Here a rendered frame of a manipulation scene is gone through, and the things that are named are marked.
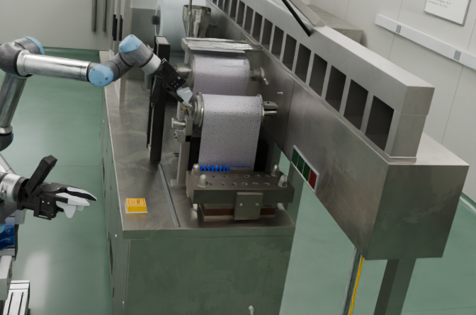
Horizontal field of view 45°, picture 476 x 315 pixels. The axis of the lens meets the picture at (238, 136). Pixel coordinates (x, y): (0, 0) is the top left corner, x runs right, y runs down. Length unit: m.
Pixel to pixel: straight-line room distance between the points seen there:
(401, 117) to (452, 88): 3.79
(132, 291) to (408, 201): 1.12
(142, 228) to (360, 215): 0.82
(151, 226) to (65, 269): 1.41
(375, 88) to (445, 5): 3.90
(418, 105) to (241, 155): 0.99
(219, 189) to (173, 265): 0.34
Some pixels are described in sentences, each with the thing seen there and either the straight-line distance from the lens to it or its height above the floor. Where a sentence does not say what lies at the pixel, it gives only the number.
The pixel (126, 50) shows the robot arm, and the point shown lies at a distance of 2.19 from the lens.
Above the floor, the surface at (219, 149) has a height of 1.11.
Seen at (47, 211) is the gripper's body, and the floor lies 1.19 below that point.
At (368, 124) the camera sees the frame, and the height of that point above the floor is 1.49.
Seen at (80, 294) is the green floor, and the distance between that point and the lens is 3.32.
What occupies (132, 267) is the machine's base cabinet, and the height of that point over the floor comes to 0.74.
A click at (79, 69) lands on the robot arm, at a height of 1.41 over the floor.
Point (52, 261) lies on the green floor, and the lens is 3.57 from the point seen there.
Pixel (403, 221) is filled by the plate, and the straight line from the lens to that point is 1.69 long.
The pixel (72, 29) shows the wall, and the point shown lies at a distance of 7.82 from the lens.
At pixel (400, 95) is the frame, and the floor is 1.62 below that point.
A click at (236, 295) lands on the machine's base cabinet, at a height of 0.59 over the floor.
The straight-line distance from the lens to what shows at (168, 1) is 3.18.
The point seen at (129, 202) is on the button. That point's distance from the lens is 2.26.
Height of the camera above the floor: 2.01
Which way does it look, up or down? 21 degrees down
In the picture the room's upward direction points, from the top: 8 degrees clockwise
